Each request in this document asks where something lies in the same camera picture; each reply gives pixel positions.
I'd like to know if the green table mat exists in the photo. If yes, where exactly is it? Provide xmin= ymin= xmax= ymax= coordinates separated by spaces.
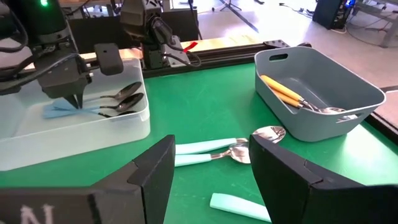
xmin=0 ymin=62 xmax=398 ymax=224

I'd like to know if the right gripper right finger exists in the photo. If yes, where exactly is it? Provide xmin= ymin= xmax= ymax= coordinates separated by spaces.
xmin=248 ymin=134 xmax=398 ymax=224

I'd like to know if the black panel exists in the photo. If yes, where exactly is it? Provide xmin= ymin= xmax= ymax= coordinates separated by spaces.
xmin=67 ymin=7 xmax=200 ymax=55

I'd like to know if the grey-blue plastic bin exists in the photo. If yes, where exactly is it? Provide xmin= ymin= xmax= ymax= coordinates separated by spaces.
xmin=254 ymin=45 xmax=387 ymax=143

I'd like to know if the black equipment cabinet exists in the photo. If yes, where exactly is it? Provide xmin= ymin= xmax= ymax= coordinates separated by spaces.
xmin=312 ymin=0 xmax=354 ymax=31

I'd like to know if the red tag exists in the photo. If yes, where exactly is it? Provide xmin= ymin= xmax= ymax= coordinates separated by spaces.
xmin=182 ymin=41 xmax=199 ymax=54

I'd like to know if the teal-handled silver spoon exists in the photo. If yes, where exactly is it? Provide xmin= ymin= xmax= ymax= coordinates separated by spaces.
xmin=175 ymin=125 xmax=287 ymax=156
xmin=174 ymin=142 xmax=252 ymax=168
xmin=209 ymin=192 xmax=272 ymax=223

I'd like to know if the orange-handled silver spoon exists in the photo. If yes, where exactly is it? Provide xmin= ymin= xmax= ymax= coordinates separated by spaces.
xmin=269 ymin=88 xmax=358 ymax=123
xmin=260 ymin=74 xmax=346 ymax=114

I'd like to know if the frosted white plastic bin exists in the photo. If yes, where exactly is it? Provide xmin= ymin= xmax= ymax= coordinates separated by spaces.
xmin=0 ymin=57 xmax=152 ymax=172

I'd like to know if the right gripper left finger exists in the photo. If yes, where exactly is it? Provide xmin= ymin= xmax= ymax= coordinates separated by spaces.
xmin=0 ymin=134 xmax=177 ymax=224

